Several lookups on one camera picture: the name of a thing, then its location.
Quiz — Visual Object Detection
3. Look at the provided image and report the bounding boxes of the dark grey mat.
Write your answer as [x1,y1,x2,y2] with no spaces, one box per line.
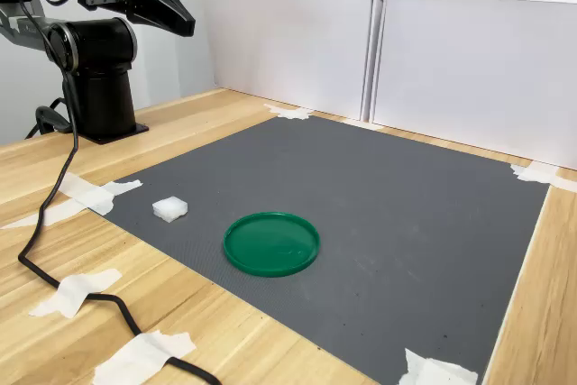
[87,114,552,385]

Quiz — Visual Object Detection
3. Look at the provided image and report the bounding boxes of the black table clamp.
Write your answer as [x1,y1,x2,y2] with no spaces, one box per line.
[24,96,76,140]

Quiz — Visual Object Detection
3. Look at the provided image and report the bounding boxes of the black camera cable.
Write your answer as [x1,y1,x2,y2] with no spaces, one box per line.
[16,0,223,385]

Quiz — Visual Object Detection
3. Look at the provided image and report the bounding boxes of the round green lid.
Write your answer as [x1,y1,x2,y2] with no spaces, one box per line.
[223,211,321,278]

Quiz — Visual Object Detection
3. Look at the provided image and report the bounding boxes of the white tape piece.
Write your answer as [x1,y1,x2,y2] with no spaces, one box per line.
[398,347,480,385]
[509,161,577,192]
[57,171,143,217]
[28,268,124,319]
[0,198,87,231]
[263,103,315,122]
[92,330,197,385]

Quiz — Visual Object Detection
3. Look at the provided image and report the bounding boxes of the white partition panel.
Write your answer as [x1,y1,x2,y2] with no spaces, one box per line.
[369,0,577,170]
[197,0,385,122]

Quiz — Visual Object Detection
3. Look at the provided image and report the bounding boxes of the small white plastic terminal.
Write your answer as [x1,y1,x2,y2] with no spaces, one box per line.
[151,195,189,225]

